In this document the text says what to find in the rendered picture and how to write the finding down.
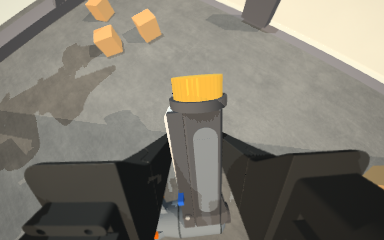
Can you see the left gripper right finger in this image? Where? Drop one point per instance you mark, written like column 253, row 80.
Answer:
column 262, row 184

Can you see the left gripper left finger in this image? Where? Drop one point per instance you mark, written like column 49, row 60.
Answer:
column 137, row 188

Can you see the orange cube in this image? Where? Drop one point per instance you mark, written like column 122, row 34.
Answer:
column 100, row 9
column 376, row 175
column 147, row 25
column 108, row 41

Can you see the grey block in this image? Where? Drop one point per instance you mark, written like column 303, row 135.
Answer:
column 260, row 12

